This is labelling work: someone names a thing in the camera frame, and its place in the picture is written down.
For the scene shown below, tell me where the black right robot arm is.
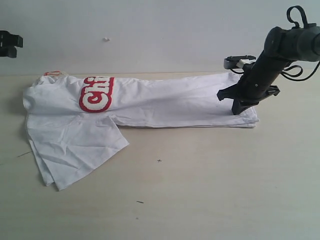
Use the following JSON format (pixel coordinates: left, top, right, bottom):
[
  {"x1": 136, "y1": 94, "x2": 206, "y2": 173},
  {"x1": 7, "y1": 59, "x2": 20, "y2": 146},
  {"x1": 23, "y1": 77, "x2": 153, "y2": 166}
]
[{"x1": 217, "y1": 23, "x2": 320, "y2": 115}]

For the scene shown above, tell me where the white t-shirt red lettering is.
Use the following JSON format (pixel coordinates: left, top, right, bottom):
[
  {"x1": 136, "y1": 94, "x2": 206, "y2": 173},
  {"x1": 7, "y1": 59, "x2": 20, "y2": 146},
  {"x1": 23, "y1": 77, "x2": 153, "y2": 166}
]
[{"x1": 23, "y1": 73, "x2": 259, "y2": 190}]

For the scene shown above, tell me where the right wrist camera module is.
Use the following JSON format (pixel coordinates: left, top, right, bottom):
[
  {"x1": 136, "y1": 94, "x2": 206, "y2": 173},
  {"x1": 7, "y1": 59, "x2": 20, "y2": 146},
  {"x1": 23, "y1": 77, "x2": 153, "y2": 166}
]
[{"x1": 223, "y1": 55, "x2": 257, "y2": 70}]

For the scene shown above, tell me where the orange size tag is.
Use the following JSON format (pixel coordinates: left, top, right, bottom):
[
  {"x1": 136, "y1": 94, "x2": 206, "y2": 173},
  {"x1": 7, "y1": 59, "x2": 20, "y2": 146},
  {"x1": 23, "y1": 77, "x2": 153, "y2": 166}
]
[{"x1": 43, "y1": 70, "x2": 61, "y2": 77}]

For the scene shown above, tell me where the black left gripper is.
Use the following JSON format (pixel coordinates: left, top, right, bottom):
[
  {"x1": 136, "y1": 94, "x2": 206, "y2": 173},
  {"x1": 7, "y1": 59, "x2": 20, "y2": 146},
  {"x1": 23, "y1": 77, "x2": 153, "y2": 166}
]
[{"x1": 0, "y1": 30, "x2": 24, "y2": 58}]

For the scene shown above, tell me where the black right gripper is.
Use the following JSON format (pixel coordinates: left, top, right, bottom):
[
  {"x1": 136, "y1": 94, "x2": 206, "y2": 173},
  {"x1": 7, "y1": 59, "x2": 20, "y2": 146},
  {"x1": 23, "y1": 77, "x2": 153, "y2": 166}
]
[{"x1": 216, "y1": 53, "x2": 288, "y2": 115}]

